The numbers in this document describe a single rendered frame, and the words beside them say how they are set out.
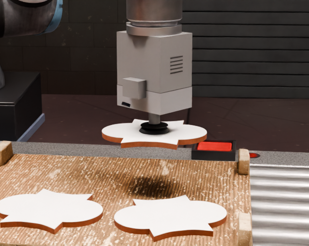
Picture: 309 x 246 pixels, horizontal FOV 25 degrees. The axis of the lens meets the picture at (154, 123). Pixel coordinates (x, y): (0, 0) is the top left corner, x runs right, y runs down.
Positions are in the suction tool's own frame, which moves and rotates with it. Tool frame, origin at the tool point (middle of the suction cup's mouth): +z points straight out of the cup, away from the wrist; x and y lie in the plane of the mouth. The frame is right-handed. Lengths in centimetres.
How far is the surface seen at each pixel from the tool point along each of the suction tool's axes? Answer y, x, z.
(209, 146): -10.5, 24.7, 8.5
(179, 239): 13.9, -9.8, 7.9
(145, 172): -7.1, 5.2, 7.8
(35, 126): -63, 25, 15
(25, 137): -58, 18, 15
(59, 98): -383, 280, 99
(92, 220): 2.6, -14.1, 7.4
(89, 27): -375, 308, 43
